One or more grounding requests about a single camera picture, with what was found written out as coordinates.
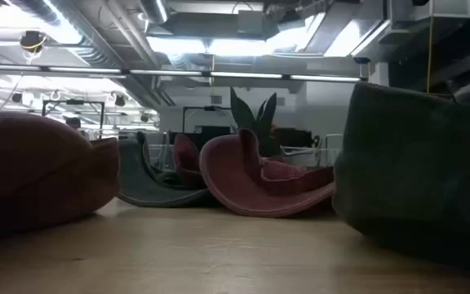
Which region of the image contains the green plant in white pot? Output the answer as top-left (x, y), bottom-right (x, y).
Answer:
top-left (229, 86), bottom-right (279, 158)

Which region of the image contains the long overhead light bar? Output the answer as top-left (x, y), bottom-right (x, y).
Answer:
top-left (0, 63), bottom-right (370, 84)

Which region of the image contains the grey ventilation box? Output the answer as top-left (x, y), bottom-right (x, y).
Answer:
top-left (237, 10), bottom-right (268, 36)

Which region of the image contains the black round ceiling device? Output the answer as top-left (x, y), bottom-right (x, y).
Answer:
top-left (19, 30), bottom-right (48, 54)

